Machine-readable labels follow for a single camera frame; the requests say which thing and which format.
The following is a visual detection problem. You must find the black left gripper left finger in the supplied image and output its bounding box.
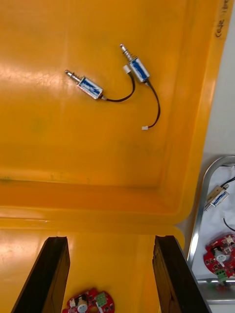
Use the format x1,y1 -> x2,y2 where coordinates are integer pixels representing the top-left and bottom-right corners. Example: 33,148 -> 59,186
11,236 -> 71,313

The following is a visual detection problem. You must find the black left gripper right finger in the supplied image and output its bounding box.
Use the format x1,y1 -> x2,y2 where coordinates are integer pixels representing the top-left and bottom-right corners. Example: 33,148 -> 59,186
152,235 -> 212,313

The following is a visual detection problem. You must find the round red circuit board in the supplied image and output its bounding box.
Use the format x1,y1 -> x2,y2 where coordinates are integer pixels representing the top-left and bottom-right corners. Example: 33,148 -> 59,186
61,288 -> 116,313
203,234 -> 235,282

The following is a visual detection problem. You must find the tan-sided solenoid with black cable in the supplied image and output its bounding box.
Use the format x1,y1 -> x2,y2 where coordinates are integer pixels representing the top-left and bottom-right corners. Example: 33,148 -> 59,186
204,177 -> 235,232

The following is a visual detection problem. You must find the steel tray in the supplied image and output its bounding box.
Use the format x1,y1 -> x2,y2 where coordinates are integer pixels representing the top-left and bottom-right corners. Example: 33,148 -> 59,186
187,155 -> 235,305

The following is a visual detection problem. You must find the yellow-orange plastic bin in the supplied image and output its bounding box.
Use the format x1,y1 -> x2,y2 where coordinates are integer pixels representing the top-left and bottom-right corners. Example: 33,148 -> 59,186
0,216 -> 186,313
0,0 -> 235,232

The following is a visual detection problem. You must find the white sheet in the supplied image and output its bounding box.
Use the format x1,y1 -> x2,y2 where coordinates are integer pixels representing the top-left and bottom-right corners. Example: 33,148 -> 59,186
192,165 -> 235,280

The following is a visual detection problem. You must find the blue-label solenoid with black cable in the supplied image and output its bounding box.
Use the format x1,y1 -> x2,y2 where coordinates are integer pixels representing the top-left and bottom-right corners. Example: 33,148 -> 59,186
119,43 -> 161,131
64,64 -> 136,103

